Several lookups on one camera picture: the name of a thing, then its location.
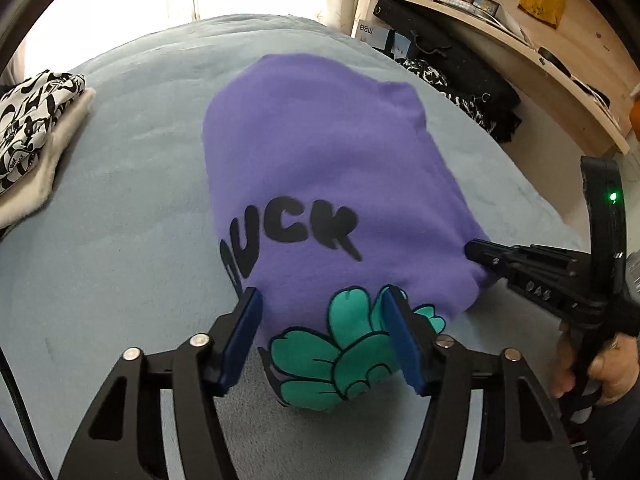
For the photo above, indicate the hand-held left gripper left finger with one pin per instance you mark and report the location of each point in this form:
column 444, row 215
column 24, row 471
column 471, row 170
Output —
column 240, row 345

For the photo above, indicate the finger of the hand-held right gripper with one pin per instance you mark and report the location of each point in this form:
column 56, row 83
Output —
column 487, row 255

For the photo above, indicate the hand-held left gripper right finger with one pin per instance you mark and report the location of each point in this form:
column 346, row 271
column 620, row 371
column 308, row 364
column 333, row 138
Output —
column 400, row 340

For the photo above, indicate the purple zip hoodie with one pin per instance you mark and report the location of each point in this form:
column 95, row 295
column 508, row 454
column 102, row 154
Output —
column 320, row 160

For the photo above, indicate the person's right hand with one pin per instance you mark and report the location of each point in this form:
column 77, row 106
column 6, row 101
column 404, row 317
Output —
column 615, row 370

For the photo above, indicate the person's dark clothing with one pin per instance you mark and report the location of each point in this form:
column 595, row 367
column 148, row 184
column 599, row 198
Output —
column 610, row 440

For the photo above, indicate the wooden shelf unit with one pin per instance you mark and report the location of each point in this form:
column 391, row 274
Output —
column 550, row 85

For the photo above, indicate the black and white zebra clothing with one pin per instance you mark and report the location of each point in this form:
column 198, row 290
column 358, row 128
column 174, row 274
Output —
column 430, row 72

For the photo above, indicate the black tape roll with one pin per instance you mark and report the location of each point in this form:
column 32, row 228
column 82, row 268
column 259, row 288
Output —
column 555, row 60

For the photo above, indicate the long black bag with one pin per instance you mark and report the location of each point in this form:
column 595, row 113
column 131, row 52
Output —
column 450, row 45

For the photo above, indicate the white papers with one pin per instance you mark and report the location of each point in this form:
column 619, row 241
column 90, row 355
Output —
column 505, row 22

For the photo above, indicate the small colourful box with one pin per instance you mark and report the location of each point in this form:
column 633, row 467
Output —
column 485, row 5

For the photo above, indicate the white cardboard box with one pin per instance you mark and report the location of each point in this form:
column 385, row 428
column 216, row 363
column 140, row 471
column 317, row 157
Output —
column 370, row 32

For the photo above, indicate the yellow packet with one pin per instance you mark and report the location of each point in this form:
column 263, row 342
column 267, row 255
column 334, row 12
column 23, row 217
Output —
column 542, row 2

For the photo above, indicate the cream fleece folded garment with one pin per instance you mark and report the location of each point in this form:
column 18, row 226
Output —
column 55, row 160

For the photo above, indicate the black and white printed garment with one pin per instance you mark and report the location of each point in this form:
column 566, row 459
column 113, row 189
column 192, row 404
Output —
column 30, row 125

